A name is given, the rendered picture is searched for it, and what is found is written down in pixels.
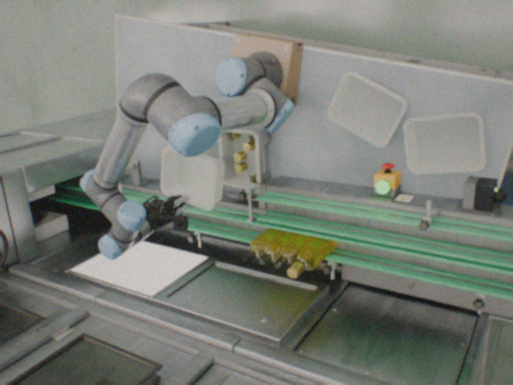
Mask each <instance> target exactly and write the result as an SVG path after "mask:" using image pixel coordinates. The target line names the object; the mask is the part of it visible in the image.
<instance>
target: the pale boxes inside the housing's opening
mask: <svg viewBox="0 0 513 385"><path fill-rule="evenodd" d="M52 193H55V189H54V185H52V186H48V187H46V188H43V189H39V190H37V191H34V192H30V193H28V194H27V195H28V199H29V202H31V201H33V200H35V199H39V198H42V197H44V196H48V195H50V194H52ZM41 210H42V211H43V213H44V216H43V218H42V219H41V221H40V222H38V223H37V224H35V225H34V230H35V234H36V238H37V243H38V242H40V241H43V240H45V239H47V238H50V237H52V236H54V235H57V234H59V233H60V232H63V231H65V230H68V229H69V226H68V221H67V217H66V215H63V214H60V213H56V212H51V211H47V210H43V209H41ZM31 214H32V219H33V222H34V221H35V220H36V219H37V218H38V217H39V215H40V214H39V212H38V211H36V212H32V213H31Z"/></svg>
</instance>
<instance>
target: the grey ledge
mask: <svg viewBox="0 0 513 385"><path fill-rule="evenodd" d="M341 279H343V280H349V281H352V282H356V283H362V284H365V285H369V286H374V287H378V288H382V289H385V290H391V291H395V292H398V293H404V294H408V295H411V296H417V297H421V298H424V299H430V300H433V301H437V302H440V303H446V304H450V305H453V306H459V307H463V308H466V309H472V310H476V311H477V309H475V308H474V305H473V301H475V300H476V293H474V292H470V291H467V290H461V289H457V288H453V287H449V286H443V285H439V284H436V283H429V282H425V281H421V280H415V279H411V278H407V277H401V276H397V275H394V274H390V273H383V272H379V271H376V270H369V269H366V268H362V267H355V266H352V265H348V264H342V265H341ZM482 312H485V313H488V314H490V315H489V317H490V318H494V319H500V320H503V321H506V322H513V301H512V300H509V299H503V298H498V297H495V296H488V295H487V296H486V302H485V306H484V308H482Z"/></svg>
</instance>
